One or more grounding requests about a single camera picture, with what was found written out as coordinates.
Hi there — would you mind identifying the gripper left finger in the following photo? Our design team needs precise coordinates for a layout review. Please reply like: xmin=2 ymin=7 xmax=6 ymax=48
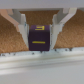
xmin=0 ymin=8 xmax=30 ymax=48

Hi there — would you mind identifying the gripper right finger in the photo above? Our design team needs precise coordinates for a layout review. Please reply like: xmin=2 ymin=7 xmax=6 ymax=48
xmin=49 ymin=7 xmax=82 ymax=50

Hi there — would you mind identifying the purple block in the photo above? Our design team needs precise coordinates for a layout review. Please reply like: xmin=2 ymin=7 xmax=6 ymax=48
xmin=27 ymin=24 xmax=52 ymax=52

